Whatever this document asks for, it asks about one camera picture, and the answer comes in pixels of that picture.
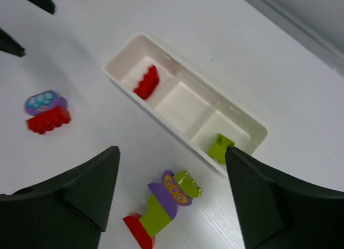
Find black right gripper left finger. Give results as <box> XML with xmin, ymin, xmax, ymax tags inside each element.
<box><xmin>1</xmin><ymin>146</ymin><xmax>120</xmax><ymax>248</ymax></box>

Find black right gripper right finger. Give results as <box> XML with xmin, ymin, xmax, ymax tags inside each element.
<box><xmin>225</xmin><ymin>147</ymin><xmax>343</xmax><ymax>248</ymax></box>

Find purple flower lego brick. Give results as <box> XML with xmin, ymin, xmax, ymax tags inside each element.
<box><xmin>24</xmin><ymin>90</ymin><xmax>68</xmax><ymax>116</ymax></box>

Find red rounded lego brick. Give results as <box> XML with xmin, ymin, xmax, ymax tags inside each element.
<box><xmin>123</xmin><ymin>213</ymin><xmax>156</xmax><ymax>249</ymax></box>

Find green rounded lego brick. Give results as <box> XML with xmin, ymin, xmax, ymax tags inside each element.
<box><xmin>139</xmin><ymin>195</ymin><xmax>172</xmax><ymax>238</ymax></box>

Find red rectangular lego brick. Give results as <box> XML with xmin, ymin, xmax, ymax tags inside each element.
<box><xmin>26</xmin><ymin>106</ymin><xmax>71</xmax><ymax>134</ymax></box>

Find green studded lego brick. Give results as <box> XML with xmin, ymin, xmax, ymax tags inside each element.
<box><xmin>173</xmin><ymin>170</ymin><xmax>203</xmax><ymax>198</ymax></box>

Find purple butterfly lego brick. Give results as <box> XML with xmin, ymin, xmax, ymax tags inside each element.
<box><xmin>147</xmin><ymin>170</ymin><xmax>192</xmax><ymax>220</ymax></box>

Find white three-compartment tray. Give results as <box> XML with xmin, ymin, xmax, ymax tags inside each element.
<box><xmin>104</xmin><ymin>33</ymin><xmax>268</xmax><ymax>175</ymax></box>

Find aluminium table edge rail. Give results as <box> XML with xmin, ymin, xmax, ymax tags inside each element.
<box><xmin>245</xmin><ymin>0</ymin><xmax>343</xmax><ymax>75</ymax></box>

